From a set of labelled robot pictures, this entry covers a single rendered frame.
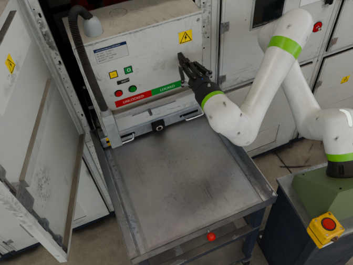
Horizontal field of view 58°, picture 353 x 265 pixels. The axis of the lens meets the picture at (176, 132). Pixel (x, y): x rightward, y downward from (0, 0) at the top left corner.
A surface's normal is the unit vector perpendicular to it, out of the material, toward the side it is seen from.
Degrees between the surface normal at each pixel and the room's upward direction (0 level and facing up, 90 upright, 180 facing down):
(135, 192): 0
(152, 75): 90
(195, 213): 0
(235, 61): 90
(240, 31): 90
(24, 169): 0
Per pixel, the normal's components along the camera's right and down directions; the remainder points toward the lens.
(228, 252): -0.07, -0.65
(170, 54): 0.38, 0.68
